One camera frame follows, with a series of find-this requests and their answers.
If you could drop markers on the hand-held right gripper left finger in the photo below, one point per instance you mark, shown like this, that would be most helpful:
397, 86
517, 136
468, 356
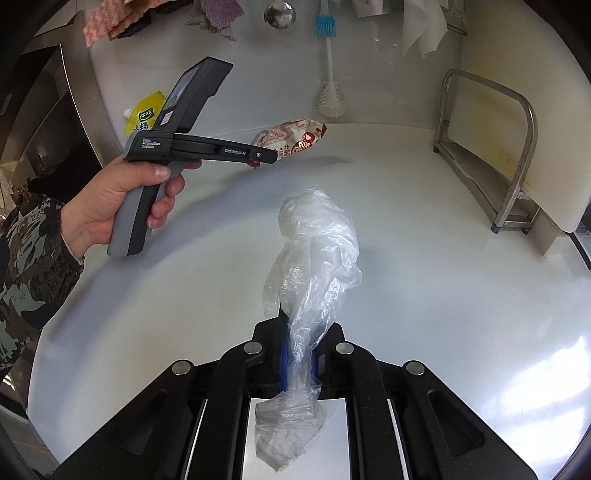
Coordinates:
283, 364

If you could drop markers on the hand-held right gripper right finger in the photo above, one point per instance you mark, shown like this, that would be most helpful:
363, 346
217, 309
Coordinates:
316, 364

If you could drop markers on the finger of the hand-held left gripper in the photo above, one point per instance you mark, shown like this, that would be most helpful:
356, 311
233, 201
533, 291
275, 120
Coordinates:
265, 157

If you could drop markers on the printed snack wrapper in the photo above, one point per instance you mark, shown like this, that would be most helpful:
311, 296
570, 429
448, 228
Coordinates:
295, 136

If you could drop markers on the clear plastic bag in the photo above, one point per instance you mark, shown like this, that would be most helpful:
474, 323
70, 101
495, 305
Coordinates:
318, 240

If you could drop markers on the person's left forearm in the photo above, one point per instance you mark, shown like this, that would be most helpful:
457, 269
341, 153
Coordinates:
32, 277

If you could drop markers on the person's left hand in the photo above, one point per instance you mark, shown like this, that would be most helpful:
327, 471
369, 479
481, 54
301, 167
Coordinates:
101, 203

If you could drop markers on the yellow seasoning pouch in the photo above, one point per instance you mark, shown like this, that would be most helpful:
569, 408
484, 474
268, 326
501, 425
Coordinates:
145, 113

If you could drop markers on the blue and white cleaning brush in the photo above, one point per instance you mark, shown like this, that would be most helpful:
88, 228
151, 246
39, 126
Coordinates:
331, 101

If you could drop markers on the purple brown dishcloth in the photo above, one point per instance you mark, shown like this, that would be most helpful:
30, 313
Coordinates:
217, 16

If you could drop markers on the metal ladle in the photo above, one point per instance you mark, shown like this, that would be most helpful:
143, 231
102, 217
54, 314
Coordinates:
279, 14

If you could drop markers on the pink checked cloth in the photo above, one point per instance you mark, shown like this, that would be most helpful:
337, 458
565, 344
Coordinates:
115, 21

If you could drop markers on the stainless steel appliance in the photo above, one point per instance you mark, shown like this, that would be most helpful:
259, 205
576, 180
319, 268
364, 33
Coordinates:
51, 115

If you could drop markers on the grey hanging cloth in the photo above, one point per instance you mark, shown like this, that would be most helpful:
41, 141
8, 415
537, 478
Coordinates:
369, 7

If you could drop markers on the hanging white rag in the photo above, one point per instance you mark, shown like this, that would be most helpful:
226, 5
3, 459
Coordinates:
422, 27

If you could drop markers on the metal cutting board rack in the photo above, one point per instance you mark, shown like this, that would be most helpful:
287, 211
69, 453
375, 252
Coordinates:
524, 152

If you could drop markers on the white cutting board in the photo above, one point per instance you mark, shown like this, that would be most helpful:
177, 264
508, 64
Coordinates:
531, 69

